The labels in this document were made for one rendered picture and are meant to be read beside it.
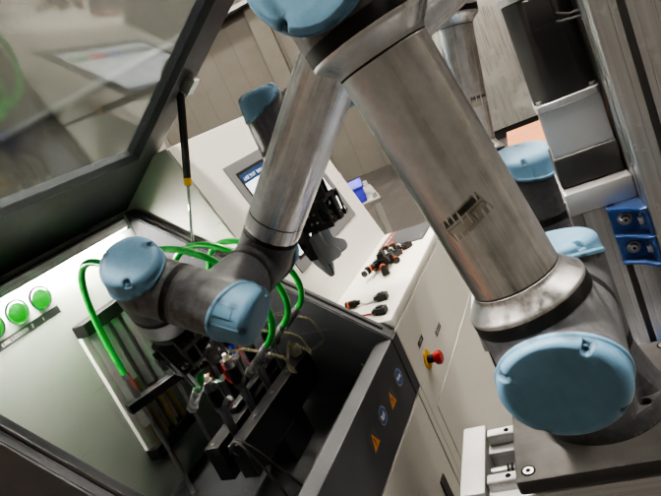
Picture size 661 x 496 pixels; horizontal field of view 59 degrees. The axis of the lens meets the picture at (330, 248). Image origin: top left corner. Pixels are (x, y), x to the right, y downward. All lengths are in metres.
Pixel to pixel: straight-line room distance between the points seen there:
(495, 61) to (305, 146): 7.34
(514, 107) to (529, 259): 7.53
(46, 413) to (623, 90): 1.15
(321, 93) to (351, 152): 9.18
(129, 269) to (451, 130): 0.39
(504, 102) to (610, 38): 7.25
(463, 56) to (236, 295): 0.77
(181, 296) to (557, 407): 0.41
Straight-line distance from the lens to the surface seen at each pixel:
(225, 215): 1.47
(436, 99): 0.50
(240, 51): 10.18
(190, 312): 0.68
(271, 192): 0.71
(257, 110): 1.02
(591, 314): 0.56
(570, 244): 0.67
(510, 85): 8.01
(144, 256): 0.70
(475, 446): 0.89
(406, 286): 1.54
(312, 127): 0.67
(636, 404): 0.76
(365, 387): 1.23
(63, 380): 1.35
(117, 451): 1.42
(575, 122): 0.89
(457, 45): 1.26
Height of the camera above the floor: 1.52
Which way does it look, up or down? 14 degrees down
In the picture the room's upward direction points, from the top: 25 degrees counter-clockwise
